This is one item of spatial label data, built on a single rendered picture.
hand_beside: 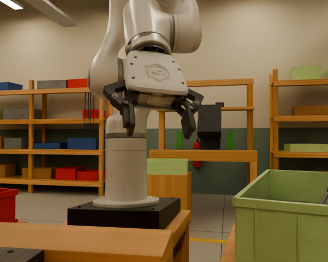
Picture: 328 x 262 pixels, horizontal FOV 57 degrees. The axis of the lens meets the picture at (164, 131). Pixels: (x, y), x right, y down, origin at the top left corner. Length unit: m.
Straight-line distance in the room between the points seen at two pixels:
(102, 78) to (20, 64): 6.67
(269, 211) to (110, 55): 0.57
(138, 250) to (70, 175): 5.56
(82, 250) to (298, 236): 0.40
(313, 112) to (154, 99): 5.06
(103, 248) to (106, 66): 0.50
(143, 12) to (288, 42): 5.61
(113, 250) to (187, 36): 0.41
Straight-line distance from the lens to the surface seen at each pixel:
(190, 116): 0.47
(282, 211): 0.66
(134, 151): 0.84
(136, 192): 0.85
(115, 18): 0.92
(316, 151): 5.46
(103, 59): 0.87
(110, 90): 0.48
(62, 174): 6.15
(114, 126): 0.85
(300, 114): 5.45
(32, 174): 6.48
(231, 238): 0.96
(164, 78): 0.50
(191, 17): 0.63
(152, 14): 0.62
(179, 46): 0.62
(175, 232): 0.81
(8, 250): 0.60
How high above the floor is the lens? 1.09
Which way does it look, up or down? 1 degrees up
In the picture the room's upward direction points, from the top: straight up
